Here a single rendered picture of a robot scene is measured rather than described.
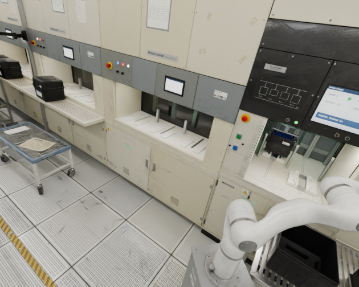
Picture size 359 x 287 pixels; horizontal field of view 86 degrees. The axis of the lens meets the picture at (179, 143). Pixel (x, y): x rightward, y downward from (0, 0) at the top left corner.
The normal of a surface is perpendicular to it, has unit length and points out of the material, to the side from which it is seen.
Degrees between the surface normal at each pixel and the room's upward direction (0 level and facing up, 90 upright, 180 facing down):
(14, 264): 0
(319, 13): 93
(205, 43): 90
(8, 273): 0
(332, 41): 90
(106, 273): 0
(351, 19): 88
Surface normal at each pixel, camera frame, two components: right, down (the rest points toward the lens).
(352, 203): -0.44, -0.80
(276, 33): -0.54, 0.35
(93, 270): 0.14, -0.86
